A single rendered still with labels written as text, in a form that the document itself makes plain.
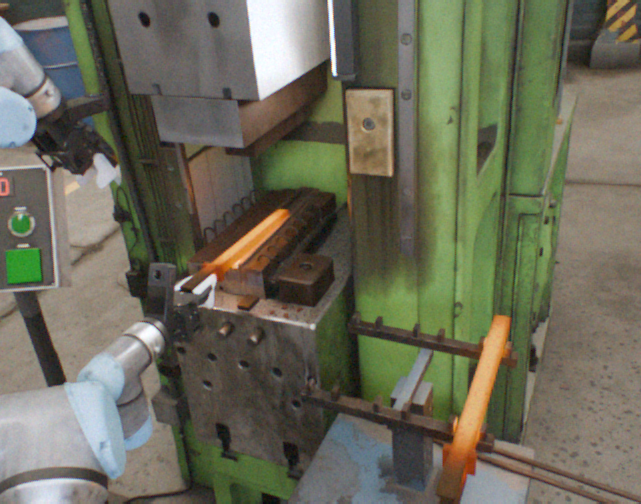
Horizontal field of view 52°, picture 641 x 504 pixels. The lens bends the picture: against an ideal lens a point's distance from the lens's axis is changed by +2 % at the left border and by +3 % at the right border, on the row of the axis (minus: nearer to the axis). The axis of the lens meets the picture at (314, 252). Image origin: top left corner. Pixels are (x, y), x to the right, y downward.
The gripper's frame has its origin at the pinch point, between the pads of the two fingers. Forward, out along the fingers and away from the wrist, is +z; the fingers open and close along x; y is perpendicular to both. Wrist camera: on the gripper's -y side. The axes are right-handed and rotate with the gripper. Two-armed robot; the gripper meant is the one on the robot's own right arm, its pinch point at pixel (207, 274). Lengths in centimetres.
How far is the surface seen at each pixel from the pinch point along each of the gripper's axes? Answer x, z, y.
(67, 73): -343, 315, 40
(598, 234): 71, 239, 98
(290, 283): 14.5, 8.9, 4.8
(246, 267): 3.9, 9.0, 2.6
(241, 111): 8.1, 9.2, -32.3
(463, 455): 59, -28, 4
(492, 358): 59, -4, 5
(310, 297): 19.0, 8.9, 7.6
